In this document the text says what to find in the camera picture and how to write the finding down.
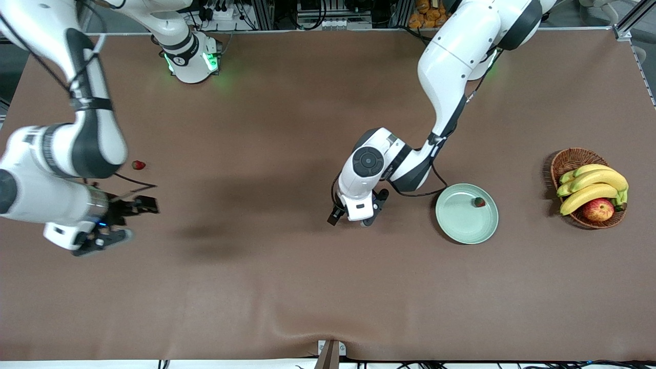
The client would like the dark slanted pole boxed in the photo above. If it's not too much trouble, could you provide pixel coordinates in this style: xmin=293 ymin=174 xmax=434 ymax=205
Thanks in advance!
xmin=314 ymin=340 xmax=340 ymax=369

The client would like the orange packaged snacks pile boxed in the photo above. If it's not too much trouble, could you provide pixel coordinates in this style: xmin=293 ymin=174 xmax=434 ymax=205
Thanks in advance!
xmin=408 ymin=0 xmax=454 ymax=29

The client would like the aluminium frame post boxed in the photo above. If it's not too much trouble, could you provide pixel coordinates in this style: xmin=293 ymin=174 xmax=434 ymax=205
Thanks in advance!
xmin=250 ymin=0 xmax=276 ymax=30
xmin=388 ymin=0 xmax=415 ymax=29

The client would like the white power strip with plugs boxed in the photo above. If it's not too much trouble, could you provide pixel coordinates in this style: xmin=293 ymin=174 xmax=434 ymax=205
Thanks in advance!
xmin=201 ymin=3 xmax=236 ymax=22

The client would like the brown wicker basket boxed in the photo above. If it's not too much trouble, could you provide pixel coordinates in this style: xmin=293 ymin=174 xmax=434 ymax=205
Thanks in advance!
xmin=550 ymin=148 xmax=627 ymax=230

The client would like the aluminium diagonal strut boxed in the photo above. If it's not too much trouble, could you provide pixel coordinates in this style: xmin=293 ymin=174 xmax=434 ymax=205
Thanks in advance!
xmin=614 ymin=0 xmax=656 ymax=42

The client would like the table cover mat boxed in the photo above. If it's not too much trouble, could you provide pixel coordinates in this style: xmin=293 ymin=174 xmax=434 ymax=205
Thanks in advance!
xmin=0 ymin=30 xmax=656 ymax=362

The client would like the pale green round plate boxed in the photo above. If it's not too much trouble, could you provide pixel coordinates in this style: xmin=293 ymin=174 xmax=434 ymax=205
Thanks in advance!
xmin=435 ymin=183 xmax=499 ymax=245

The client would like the silver metal bracket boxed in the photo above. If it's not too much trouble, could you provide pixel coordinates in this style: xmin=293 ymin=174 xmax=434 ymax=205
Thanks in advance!
xmin=318 ymin=340 xmax=347 ymax=357

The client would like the red yellow apple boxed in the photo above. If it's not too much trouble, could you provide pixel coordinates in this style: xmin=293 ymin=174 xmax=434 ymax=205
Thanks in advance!
xmin=583 ymin=198 xmax=615 ymax=223

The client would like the long white socket strip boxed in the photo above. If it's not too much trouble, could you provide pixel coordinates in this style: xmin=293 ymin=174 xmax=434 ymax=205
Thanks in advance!
xmin=296 ymin=18 xmax=373 ymax=30

